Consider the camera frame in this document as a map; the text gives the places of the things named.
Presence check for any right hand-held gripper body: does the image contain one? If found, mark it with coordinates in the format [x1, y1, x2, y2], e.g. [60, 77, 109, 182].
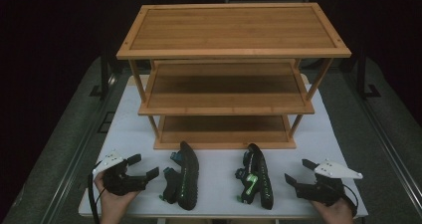
[295, 159, 363, 207]

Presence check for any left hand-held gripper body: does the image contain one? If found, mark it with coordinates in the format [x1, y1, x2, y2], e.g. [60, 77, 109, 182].
[93, 149, 149, 197]

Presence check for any black shoe with green accents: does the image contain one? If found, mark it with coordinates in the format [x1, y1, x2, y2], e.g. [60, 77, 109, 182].
[234, 142, 275, 211]
[158, 140, 200, 212]

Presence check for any three-tier wooden shoe rack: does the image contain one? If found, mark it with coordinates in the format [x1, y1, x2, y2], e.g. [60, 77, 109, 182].
[115, 2, 352, 151]

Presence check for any person's right hand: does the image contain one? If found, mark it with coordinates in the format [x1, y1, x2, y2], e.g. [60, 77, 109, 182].
[312, 198, 354, 219]

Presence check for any person's left hand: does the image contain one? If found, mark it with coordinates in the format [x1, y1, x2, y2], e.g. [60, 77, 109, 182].
[94, 172, 140, 216]

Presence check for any black metal stand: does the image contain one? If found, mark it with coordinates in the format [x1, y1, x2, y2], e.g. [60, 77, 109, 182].
[89, 46, 116, 101]

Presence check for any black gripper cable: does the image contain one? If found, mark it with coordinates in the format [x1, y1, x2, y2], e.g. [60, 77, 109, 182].
[342, 183, 360, 218]
[87, 165, 107, 224]

